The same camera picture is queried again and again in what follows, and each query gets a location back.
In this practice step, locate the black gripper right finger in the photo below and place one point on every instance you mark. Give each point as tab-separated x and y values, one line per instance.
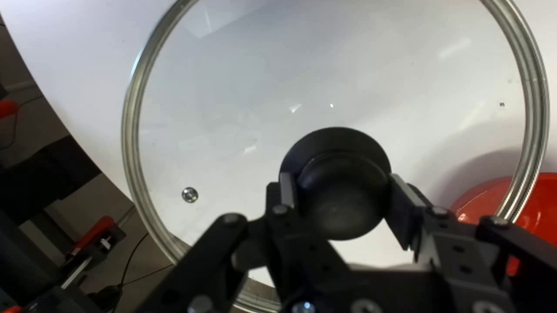
522	289

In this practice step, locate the red bowl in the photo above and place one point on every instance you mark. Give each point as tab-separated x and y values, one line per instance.
541	202

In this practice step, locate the glass lid with black knob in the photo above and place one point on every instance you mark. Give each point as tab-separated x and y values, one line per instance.
341	175

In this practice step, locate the orange black clamp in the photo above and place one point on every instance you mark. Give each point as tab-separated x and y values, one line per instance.
92	232
7	108

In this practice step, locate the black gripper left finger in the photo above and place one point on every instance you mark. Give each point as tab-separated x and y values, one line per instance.
202	272

